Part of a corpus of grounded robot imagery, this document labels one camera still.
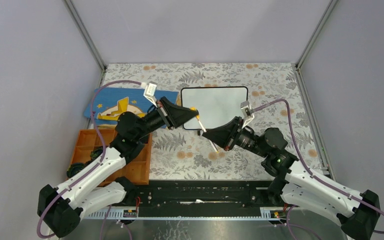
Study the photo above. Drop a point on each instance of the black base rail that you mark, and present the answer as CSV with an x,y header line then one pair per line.
x,y
204,199

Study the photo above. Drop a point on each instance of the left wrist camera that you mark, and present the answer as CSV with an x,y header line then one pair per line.
x,y
149,92

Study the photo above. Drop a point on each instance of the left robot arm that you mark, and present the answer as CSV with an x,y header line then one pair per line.
x,y
63,207

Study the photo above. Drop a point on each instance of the yellow marker cap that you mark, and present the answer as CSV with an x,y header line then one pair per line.
x,y
197,116

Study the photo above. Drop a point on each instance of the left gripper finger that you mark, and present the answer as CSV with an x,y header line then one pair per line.
x,y
180,120
173,109

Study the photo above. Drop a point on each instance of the wooden compartment tray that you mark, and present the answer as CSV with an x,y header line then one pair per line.
x,y
89,146

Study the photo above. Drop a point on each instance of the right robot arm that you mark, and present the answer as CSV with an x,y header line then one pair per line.
x,y
295,184

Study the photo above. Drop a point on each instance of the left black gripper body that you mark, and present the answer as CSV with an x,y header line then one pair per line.
x,y
165,117

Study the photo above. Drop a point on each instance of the black framed whiteboard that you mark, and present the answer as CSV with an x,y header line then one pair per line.
x,y
216,105

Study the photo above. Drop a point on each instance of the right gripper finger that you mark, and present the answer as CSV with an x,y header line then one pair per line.
x,y
221,143
221,132

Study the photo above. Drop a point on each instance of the floral table mat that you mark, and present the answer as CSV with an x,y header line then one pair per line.
x,y
183,155

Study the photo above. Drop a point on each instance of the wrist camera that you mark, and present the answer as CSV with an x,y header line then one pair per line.
x,y
149,92
248,114

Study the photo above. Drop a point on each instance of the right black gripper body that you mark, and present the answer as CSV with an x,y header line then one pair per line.
x,y
238,133

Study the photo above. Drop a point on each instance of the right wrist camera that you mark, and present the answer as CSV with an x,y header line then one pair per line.
x,y
248,114

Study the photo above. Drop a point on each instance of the dark round object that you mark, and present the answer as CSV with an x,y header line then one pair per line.
x,y
75,168

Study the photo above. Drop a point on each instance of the blue pikachu cloth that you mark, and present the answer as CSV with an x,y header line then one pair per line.
x,y
111,102

